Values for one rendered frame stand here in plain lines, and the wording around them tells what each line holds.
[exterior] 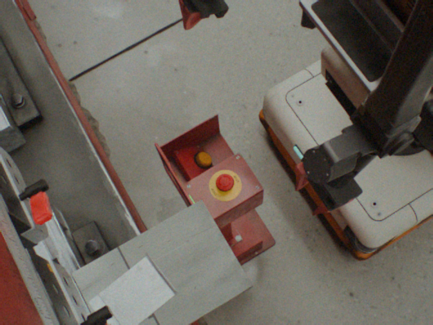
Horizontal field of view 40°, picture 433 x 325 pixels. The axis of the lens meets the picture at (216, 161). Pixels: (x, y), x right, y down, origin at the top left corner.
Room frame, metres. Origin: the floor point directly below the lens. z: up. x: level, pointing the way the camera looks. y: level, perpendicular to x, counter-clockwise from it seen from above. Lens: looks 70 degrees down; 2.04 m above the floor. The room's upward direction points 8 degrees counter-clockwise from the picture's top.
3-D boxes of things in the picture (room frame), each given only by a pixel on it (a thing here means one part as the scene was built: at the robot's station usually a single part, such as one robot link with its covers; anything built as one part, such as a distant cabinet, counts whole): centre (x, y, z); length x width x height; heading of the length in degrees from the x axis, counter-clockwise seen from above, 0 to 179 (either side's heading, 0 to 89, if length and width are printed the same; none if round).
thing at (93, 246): (0.27, 0.26, 0.91); 0.03 x 0.03 x 0.02
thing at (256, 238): (0.44, -0.01, 0.06); 0.25 x 0.20 x 0.12; 113
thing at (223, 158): (0.43, 0.02, 0.75); 0.20 x 0.16 x 0.18; 23
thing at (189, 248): (0.17, 0.12, 1.00); 0.26 x 0.18 x 0.01; 112
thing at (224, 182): (0.39, -0.01, 0.79); 0.04 x 0.04 x 0.04
